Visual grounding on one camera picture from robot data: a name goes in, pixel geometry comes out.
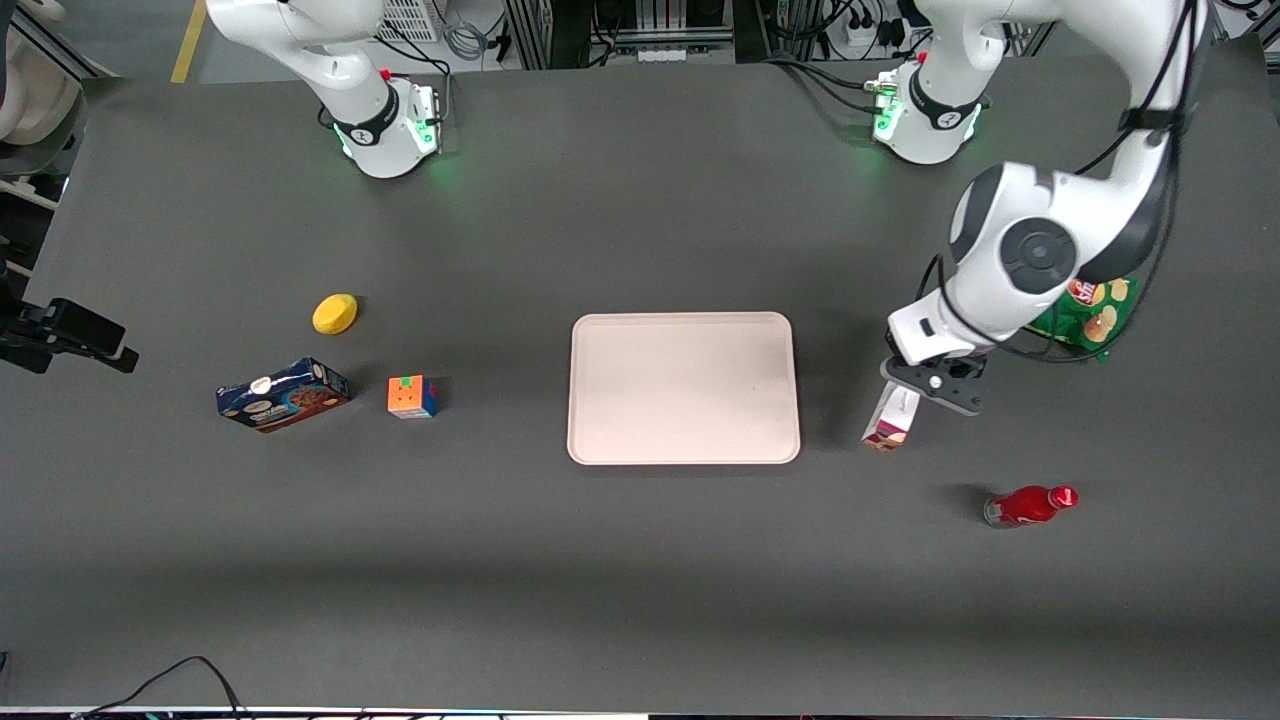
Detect red tartan cookie box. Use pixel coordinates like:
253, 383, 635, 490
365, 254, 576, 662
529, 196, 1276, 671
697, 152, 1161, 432
862, 384, 922, 453

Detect colourful puzzle cube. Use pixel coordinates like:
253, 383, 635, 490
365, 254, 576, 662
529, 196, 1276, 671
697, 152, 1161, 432
387, 374, 440, 420

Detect grey coiled cable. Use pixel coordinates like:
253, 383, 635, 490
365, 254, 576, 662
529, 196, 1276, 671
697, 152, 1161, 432
442, 15, 493, 63

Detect yellow sponge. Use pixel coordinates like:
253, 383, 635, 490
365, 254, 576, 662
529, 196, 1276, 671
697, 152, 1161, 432
311, 293, 360, 336

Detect white plastic tray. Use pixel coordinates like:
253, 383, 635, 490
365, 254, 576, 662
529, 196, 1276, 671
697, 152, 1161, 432
566, 311, 802, 467

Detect blue cookie box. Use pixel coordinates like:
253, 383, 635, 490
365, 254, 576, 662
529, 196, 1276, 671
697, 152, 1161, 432
215, 357, 352, 434

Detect black cable at right base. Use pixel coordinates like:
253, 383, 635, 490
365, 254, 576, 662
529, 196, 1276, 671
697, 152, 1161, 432
372, 25, 454, 126

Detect black cables at left base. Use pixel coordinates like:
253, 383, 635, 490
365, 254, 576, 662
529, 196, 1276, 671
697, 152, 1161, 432
765, 55, 893, 113

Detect red drink bottle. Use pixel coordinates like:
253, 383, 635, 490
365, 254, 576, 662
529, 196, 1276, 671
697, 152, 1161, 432
982, 484, 1081, 530

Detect white wire basket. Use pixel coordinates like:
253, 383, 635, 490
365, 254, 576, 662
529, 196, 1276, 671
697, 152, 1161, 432
375, 0, 443, 44

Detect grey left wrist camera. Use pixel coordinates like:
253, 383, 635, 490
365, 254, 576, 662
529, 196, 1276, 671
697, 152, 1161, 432
905, 358, 987, 417

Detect green chips bag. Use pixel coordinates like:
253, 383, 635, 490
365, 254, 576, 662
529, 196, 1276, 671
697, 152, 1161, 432
1025, 275, 1142, 366

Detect black camera on mount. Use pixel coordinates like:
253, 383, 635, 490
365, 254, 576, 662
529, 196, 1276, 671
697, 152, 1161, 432
0, 296, 140, 376

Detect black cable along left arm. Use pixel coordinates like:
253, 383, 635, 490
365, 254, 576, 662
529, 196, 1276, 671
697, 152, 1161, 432
915, 0, 1207, 366

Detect black cable on table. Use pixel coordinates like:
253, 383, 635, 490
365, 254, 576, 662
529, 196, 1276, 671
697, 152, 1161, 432
70, 655, 251, 720

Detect beige chair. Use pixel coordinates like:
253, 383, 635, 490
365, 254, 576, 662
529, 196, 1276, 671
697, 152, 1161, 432
0, 0, 86, 146

